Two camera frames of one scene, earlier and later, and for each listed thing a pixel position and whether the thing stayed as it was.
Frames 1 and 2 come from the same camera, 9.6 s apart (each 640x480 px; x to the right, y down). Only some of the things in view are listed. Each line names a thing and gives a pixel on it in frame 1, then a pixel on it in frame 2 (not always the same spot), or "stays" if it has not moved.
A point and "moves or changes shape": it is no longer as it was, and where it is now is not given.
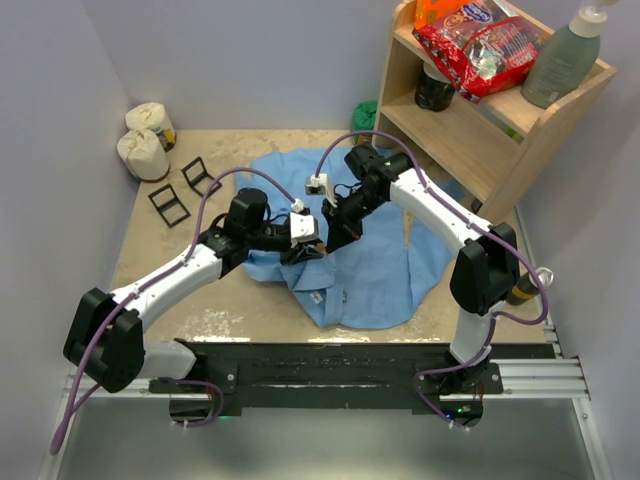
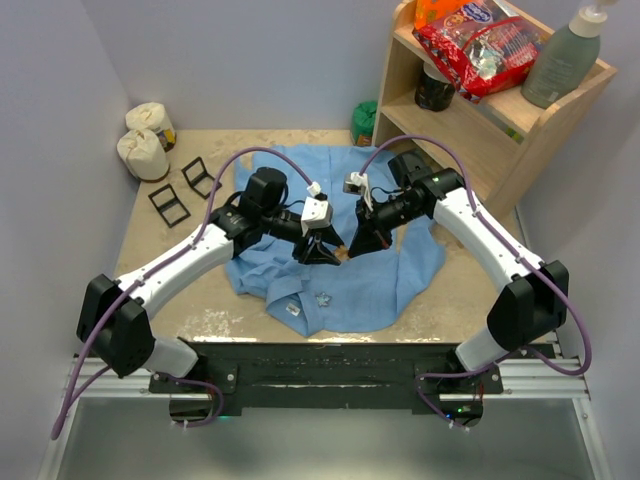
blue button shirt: x=377 y=280 moves or changes shape
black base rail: x=307 y=376 stays
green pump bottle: x=565 y=61 stays
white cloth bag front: x=143 y=154 stays
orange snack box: x=426 y=11 stays
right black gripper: x=342 y=229 to x=371 y=234
